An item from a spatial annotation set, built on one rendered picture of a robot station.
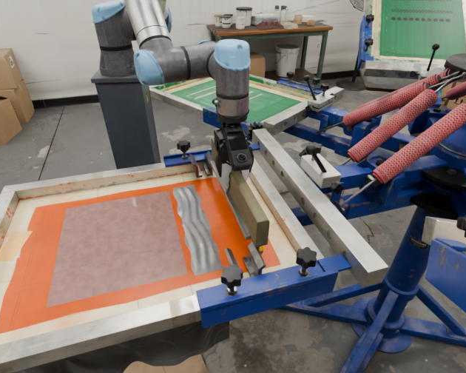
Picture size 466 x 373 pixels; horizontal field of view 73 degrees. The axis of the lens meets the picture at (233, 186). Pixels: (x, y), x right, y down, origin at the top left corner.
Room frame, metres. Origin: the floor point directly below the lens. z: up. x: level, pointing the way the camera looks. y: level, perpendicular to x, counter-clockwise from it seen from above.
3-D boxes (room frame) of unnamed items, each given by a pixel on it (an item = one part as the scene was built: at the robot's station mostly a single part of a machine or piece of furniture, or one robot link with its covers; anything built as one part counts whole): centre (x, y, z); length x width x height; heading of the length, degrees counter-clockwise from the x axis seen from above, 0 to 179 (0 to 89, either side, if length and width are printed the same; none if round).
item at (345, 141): (1.34, -0.32, 0.90); 1.24 x 0.06 x 0.06; 47
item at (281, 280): (0.42, -0.07, 0.98); 0.30 x 0.05 x 0.07; 107
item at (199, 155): (0.95, 0.09, 0.98); 0.30 x 0.05 x 0.07; 107
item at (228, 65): (0.71, 0.00, 1.35); 0.09 x 0.08 x 0.11; 27
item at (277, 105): (1.54, -0.11, 1.05); 1.08 x 0.61 x 0.23; 47
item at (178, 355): (0.40, 0.23, 0.74); 0.46 x 0.04 x 0.42; 107
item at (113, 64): (1.25, 0.43, 1.25); 0.15 x 0.15 x 0.10
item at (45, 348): (0.61, 0.24, 0.97); 0.79 x 0.58 x 0.04; 107
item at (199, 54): (0.79, 0.06, 1.35); 0.11 x 0.11 x 0.08; 27
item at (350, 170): (0.78, -0.30, 1.02); 0.17 x 0.06 x 0.05; 107
